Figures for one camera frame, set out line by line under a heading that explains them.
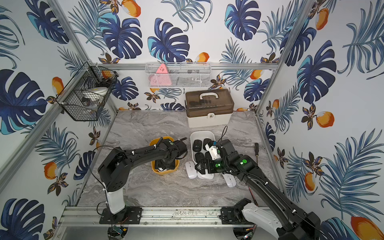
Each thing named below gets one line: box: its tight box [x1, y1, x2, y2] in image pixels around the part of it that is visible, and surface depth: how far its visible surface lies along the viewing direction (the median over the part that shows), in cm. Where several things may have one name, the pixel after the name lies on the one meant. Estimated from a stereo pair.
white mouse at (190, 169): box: [185, 161, 197, 180], surface depth 90 cm
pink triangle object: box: [148, 63, 173, 87], surface depth 92 cm
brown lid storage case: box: [185, 89, 235, 128], surface depth 103 cm
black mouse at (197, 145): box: [192, 139, 202, 152], surface depth 100 cm
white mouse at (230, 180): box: [221, 172, 237, 188], surface depth 86 cm
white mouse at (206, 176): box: [197, 170, 215, 180], surface depth 87 cm
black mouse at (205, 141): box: [203, 138, 212, 151], surface depth 102 cm
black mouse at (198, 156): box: [195, 152, 205, 163], surface depth 96 cm
